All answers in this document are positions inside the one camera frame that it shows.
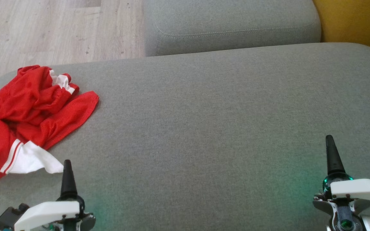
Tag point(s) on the large grey sofa seat cushion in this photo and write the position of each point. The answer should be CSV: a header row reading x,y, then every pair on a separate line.
x,y
204,134

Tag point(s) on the small grey sofa seat cushion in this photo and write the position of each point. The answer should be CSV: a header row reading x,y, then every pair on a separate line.
x,y
230,19

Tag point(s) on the red jersey with white sleeves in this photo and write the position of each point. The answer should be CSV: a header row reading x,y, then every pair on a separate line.
x,y
71,118

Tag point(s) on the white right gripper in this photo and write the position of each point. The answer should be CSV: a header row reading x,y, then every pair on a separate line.
x,y
358,191

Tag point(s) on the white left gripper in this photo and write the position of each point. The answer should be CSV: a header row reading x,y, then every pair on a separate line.
x,y
50,211

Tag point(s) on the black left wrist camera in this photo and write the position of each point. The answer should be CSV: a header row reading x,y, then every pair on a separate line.
x,y
10,216

